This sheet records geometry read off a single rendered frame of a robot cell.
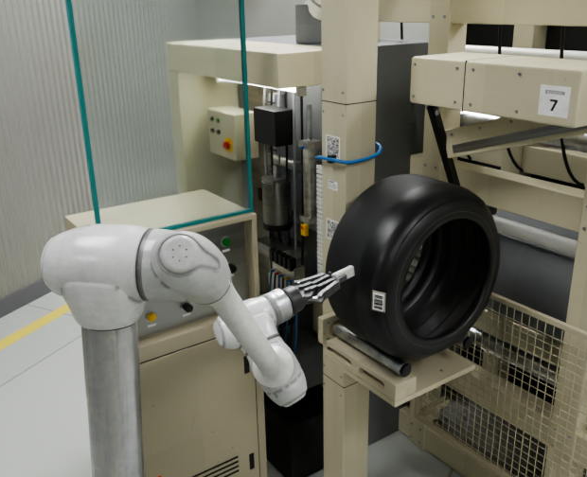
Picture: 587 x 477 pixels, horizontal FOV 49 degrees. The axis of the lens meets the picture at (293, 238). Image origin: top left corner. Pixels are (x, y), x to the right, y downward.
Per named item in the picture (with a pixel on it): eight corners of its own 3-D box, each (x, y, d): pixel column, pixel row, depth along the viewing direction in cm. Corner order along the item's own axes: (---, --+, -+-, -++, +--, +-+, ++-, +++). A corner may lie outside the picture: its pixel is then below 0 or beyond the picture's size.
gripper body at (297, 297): (292, 296, 168) (320, 283, 172) (274, 285, 174) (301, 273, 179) (295, 320, 171) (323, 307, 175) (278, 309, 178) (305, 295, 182)
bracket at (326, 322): (317, 342, 223) (317, 316, 219) (401, 309, 244) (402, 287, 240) (323, 345, 220) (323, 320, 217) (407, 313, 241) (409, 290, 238)
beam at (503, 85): (407, 102, 214) (409, 56, 208) (459, 96, 227) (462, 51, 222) (574, 130, 167) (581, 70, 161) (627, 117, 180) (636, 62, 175)
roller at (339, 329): (328, 327, 220) (337, 318, 221) (333, 335, 223) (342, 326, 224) (400, 372, 193) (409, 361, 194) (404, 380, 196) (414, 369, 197)
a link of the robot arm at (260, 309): (253, 303, 176) (277, 344, 172) (203, 326, 169) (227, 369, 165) (261, 286, 167) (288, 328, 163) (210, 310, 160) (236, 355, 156)
